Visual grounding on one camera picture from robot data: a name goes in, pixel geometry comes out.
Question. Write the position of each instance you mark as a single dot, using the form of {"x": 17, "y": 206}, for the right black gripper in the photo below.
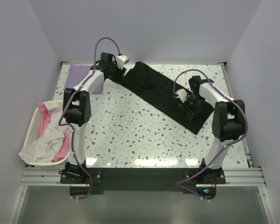
{"x": 189, "y": 113}

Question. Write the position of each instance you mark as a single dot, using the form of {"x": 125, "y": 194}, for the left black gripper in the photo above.
{"x": 121, "y": 73}

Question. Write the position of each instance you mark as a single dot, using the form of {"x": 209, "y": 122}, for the black t shirt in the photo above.
{"x": 157, "y": 89}

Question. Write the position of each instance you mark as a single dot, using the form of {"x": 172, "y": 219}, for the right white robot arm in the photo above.
{"x": 229, "y": 122}

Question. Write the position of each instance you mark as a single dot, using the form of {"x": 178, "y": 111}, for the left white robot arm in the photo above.
{"x": 77, "y": 104}

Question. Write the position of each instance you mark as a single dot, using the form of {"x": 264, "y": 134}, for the folded purple t shirt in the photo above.
{"x": 76, "y": 74}

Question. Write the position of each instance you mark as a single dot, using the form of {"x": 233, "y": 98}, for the pink t shirt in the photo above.
{"x": 55, "y": 138}

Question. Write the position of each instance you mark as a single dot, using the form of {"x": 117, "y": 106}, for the white laundry basket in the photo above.
{"x": 35, "y": 137}

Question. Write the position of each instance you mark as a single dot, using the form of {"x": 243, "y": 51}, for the white t shirt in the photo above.
{"x": 49, "y": 137}

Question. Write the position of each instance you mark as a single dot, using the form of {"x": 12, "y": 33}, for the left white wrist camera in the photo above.
{"x": 121, "y": 61}

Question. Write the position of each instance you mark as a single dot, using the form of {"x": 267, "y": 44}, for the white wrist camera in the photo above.
{"x": 182, "y": 95}
{"x": 121, "y": 61}

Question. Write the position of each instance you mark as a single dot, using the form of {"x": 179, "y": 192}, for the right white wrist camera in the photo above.
{"x": 182, "y": 95}

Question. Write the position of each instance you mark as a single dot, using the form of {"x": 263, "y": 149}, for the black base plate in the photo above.
{"x": 99, "y": 180}

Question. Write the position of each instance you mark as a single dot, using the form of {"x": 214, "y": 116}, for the aluminium frame rail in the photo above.
{"x": 235, "y": 177}

